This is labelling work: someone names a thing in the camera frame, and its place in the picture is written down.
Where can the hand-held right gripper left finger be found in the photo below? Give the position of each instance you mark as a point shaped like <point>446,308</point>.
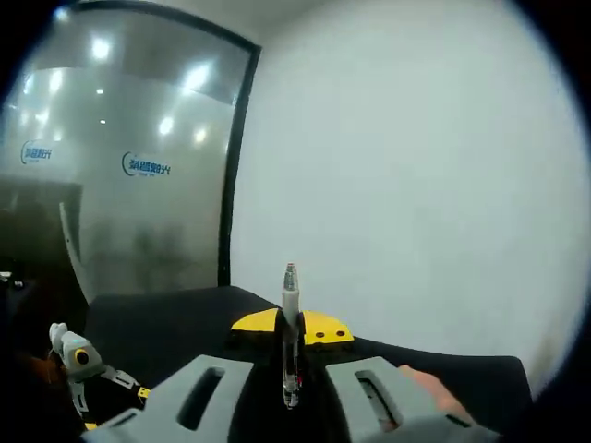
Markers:
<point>152,415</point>

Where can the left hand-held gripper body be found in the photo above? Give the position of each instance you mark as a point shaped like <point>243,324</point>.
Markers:
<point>74,343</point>

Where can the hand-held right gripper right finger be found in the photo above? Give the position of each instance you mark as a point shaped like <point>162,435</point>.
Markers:
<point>346,406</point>

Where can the clear pen with white grip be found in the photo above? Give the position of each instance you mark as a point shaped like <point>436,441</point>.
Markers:
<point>291,295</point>

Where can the person's right hand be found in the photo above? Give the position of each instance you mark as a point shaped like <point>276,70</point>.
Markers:
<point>438,392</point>

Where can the small items on side desk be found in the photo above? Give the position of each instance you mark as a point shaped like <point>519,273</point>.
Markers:
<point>11,279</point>

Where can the blue logo sticker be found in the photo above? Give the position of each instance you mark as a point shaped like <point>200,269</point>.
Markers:
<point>148,165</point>
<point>37,153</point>

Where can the black door frame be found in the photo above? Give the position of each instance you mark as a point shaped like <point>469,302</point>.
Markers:
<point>231,184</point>

